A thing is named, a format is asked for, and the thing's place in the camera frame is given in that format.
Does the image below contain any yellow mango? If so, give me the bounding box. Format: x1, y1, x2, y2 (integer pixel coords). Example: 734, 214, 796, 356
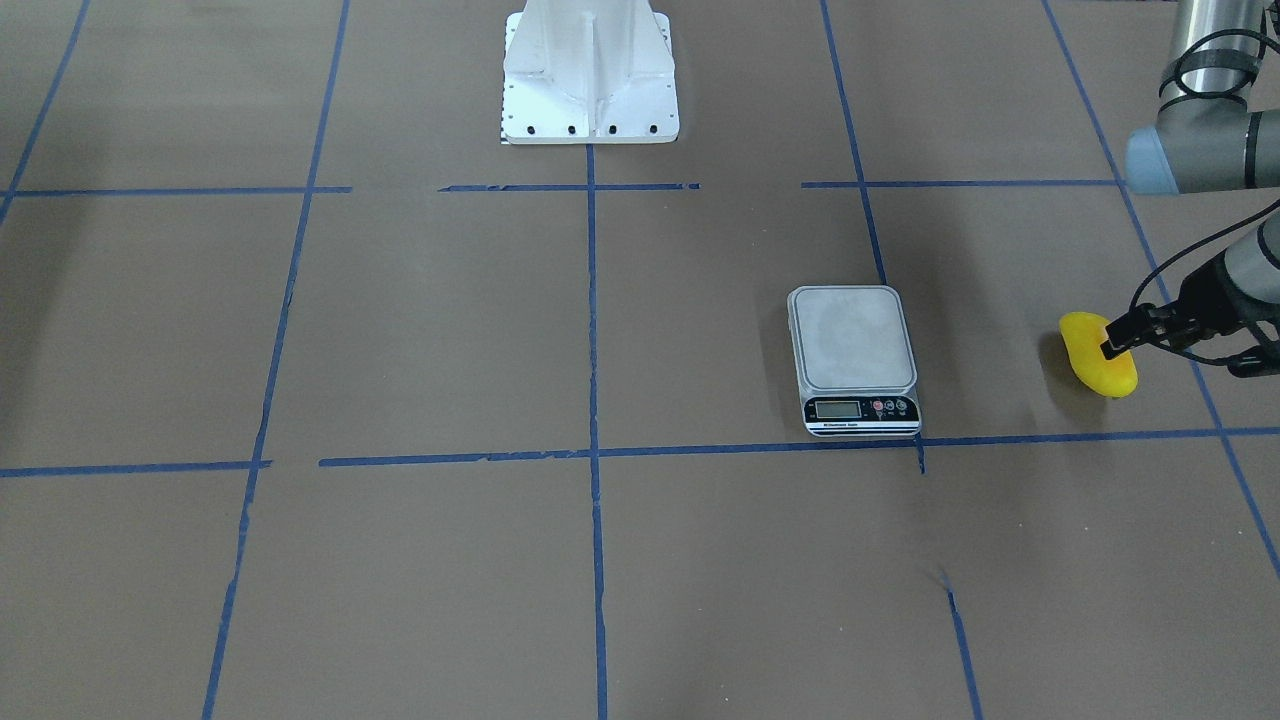
1059, 313, 1139, 398

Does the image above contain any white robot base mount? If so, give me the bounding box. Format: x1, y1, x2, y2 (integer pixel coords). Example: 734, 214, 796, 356
500, 1, 681, 145

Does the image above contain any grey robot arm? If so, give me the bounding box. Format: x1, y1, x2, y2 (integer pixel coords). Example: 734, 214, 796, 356
1100, 1, 1279, 375

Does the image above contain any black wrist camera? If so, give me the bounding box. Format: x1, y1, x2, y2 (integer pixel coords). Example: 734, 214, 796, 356
1226, 319, 1279, 379

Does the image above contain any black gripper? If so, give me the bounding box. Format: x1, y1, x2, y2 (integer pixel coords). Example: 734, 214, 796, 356
1101, 256, 1243, 360

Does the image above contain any digital kitchen scale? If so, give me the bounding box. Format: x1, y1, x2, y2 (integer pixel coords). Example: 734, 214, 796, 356
787, 284, 923, 439

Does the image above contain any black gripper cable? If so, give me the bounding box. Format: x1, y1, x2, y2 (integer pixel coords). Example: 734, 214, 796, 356
1128, 199, 1280, 365

